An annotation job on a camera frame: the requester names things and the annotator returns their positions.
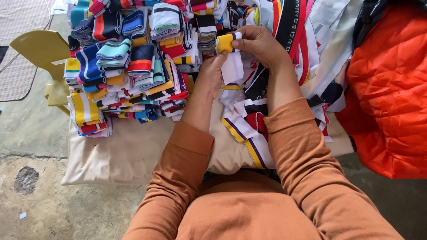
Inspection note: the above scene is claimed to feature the yellow purple white knit band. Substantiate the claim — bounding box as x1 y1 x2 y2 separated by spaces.
216 32 276 169

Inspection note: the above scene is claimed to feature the yellow plastic chair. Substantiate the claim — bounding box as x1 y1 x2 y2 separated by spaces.
9 30 72 116

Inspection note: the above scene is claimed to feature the pile of folded striped bands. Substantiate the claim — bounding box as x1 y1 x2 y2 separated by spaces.
63 0 234 138

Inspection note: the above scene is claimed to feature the person's left hand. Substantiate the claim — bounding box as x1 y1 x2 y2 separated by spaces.
194 52 231 101

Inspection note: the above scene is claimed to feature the black plastic bag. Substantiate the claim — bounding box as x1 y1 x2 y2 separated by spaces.
352 0 406 50

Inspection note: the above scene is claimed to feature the heap of loose striped bands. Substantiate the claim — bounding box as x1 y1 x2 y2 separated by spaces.
218 0 354 144

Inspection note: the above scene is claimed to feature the person's orange sweater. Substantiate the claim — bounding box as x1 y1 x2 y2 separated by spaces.
122 168 405 240

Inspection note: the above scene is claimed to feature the beige cloth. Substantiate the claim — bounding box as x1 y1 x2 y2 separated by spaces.
61 75 355 186

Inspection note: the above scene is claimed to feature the orange quilted jacket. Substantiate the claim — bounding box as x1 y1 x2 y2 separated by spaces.
335 4 427 179

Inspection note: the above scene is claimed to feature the checked floor mat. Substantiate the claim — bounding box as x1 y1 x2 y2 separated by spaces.
0 0 56 102

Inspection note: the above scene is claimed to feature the person's right hand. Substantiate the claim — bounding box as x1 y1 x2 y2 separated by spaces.
232 26 292 70

